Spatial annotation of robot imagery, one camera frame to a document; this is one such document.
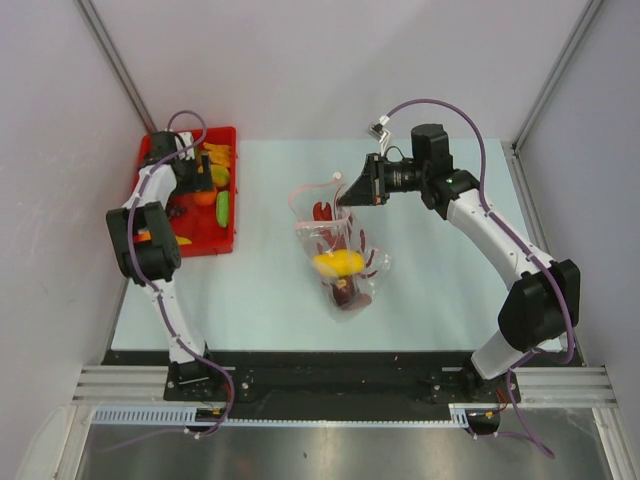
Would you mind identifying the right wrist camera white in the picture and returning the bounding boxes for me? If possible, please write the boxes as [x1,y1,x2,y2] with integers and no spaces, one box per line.
[367,115,392,155]

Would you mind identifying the green toy vegetable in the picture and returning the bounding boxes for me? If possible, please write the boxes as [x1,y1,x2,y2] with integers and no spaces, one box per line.
[215,190,230,228]

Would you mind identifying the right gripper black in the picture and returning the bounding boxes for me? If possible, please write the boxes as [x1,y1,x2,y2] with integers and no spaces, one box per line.
[338,153,427,208]

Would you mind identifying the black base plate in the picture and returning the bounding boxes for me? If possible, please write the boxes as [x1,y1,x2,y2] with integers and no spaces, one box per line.
[102,351,520,425]

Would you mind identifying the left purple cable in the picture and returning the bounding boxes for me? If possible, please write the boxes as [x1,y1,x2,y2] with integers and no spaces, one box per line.
[97,110,236,454]

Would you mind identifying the right aluminium corner post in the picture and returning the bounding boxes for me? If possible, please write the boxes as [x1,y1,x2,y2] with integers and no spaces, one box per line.
[514,0,604,146]

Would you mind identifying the red plastic bin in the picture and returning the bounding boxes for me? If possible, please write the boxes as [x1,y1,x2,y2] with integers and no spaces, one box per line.
[133,126,237,257]

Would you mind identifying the white cable duct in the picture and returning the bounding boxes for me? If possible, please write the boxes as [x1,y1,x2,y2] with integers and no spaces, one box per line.
[92,406,469,429]

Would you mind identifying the toy orange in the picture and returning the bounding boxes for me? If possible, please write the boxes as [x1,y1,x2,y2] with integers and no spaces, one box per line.
[193,190,218,207]

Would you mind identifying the yellow red toy mango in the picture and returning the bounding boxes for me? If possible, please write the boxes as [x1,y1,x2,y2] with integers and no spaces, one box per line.
[211,164,231,189]

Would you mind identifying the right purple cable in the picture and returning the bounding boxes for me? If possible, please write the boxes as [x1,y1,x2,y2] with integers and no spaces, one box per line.
[382,98,576,459]

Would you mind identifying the dark red toy fruit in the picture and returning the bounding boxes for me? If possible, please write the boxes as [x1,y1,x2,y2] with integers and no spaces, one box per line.
[331,277,359,309]

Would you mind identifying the yellow toy banana bunch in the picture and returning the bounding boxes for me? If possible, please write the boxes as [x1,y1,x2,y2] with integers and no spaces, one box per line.
[203,142,233,168]

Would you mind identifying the purple toy grapes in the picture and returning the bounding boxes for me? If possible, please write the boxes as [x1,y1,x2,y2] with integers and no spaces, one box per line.
[165,199,186,219]

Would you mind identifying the clear zip top bag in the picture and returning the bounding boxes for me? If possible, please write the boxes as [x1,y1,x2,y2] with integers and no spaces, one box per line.
[288,172,392,322]

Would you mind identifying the left aluminium corner post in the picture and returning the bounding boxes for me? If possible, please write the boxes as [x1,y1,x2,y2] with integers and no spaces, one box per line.
[74,0,157,133]

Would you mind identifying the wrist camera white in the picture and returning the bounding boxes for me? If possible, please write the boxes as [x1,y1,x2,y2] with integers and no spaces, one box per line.
[367,115,392,155]
[175,132,196,161]

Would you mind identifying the purple cable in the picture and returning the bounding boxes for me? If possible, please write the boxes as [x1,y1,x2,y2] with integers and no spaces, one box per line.
[382,98,576,459]
[97,110,236,454]

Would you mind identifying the aluminium corner post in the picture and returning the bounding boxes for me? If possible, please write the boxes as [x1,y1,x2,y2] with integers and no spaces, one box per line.
[514,0,604,146]
[74,0,157,133]

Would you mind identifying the aluminium rail frame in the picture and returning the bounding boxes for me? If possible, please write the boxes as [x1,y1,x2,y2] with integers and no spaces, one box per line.
[72,366,168,405]

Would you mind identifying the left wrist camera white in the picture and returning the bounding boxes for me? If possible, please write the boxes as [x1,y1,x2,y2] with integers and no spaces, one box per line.
[175,132,196,161]

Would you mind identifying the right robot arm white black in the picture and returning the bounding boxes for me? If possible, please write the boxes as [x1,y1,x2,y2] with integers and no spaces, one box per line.
[338,121,581,401]

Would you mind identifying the red toy lobster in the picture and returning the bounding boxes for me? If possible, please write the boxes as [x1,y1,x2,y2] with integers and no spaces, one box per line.
[312,215,378,311]

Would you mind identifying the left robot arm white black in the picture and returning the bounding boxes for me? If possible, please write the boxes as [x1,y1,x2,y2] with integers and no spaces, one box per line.
[106,128,221,400]

